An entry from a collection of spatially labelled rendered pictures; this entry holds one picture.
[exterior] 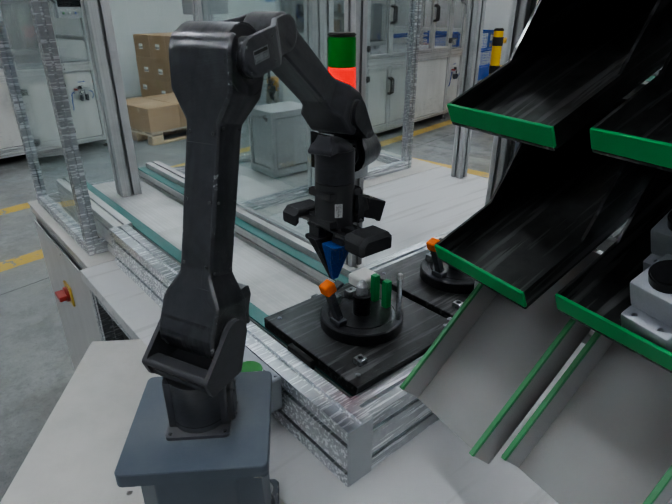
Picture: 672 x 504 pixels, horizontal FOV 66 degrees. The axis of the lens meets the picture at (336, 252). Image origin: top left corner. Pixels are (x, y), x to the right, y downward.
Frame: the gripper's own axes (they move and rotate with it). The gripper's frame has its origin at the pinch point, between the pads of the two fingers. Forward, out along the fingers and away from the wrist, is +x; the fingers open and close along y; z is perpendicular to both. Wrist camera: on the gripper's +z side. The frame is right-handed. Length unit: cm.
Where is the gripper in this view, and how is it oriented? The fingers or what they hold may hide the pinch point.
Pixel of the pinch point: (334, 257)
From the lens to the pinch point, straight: 79.3
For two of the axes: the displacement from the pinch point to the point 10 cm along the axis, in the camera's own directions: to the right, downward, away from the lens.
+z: 7.6, -2.6, 5.9
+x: -0.1, 9.1, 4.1
